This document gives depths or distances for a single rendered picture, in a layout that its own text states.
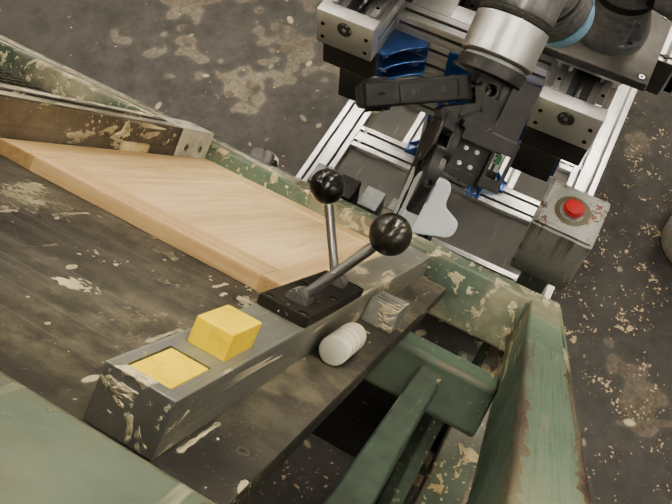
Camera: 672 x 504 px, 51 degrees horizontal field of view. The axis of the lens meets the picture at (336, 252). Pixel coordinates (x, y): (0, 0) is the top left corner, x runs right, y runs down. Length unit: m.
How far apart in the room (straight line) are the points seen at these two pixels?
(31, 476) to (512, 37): 0.59
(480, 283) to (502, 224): 0.94
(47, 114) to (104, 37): 2.05
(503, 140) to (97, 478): 0.56
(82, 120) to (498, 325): 0.78
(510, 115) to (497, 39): 0.08
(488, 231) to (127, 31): 1.67
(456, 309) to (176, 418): 0.94
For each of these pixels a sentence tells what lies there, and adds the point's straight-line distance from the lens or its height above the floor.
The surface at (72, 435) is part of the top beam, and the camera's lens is 0.24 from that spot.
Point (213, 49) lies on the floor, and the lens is 2.95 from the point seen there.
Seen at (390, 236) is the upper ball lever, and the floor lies 1.52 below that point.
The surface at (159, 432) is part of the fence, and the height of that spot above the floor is 1.63.
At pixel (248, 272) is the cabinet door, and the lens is 0.80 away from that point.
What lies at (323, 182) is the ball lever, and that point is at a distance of 0.74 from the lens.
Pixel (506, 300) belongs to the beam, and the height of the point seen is 0.90.
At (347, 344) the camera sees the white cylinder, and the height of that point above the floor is 1.41.
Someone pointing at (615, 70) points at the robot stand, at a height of 1.04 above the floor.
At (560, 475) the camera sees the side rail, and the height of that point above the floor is 1.52.
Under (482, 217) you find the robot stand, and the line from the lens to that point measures 2.24.
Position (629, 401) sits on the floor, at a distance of 2.34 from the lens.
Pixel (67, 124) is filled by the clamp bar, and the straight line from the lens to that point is 1.07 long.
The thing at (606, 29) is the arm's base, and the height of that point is 1.09.
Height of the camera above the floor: 2.03
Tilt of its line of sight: 60 degrees down
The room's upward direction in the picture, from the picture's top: 4 degrees clockwise
